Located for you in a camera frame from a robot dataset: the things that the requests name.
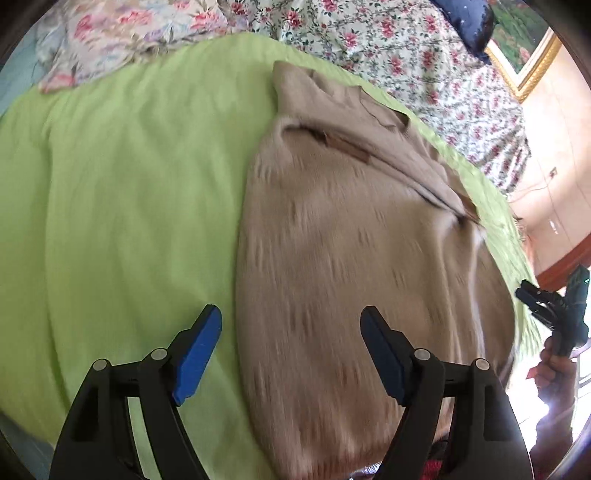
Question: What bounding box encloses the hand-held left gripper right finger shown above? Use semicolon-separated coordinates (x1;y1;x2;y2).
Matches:
360;305;531;480

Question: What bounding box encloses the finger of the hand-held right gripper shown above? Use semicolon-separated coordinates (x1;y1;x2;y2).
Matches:
515;279;565;330

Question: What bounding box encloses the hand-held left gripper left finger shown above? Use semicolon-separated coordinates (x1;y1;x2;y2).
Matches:
49;304;223;480

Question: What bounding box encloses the beige knitted sweater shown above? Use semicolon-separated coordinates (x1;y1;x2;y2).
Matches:
235;60;516;480

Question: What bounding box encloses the person's right forearm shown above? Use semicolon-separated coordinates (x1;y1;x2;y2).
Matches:
529;392;578;480

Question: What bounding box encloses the person's right hand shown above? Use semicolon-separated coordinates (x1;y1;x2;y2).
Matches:
532;336;579;418

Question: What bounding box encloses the light green blanket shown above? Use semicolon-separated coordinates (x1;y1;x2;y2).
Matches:
0;33;543;480

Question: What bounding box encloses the gold framed painting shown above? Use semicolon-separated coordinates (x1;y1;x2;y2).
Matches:
482;0;561;104

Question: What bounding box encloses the floral bed sheet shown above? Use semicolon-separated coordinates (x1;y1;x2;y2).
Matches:
217;0;533;195

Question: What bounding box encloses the dark blue cushion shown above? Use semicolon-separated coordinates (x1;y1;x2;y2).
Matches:
430;0;497;64

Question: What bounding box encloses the floral pillow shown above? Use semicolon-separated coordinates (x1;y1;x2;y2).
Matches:
34;0;250;94

